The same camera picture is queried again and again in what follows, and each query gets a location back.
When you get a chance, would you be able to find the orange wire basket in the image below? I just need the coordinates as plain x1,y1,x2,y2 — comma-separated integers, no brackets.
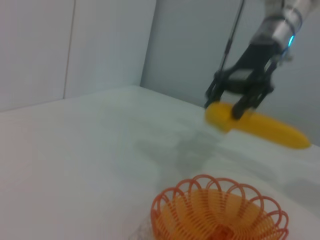
150,174,290,240

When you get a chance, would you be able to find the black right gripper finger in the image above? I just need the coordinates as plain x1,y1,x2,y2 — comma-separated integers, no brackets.
204,71,226,109
231,87,274,120

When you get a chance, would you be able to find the yellow banana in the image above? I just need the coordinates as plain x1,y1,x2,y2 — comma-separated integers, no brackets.
204,101,312,151

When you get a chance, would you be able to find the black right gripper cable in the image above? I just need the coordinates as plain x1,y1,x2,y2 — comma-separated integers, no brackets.
219,0,246,76

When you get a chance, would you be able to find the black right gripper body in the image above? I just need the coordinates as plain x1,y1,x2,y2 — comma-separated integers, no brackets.
216,42,279,95

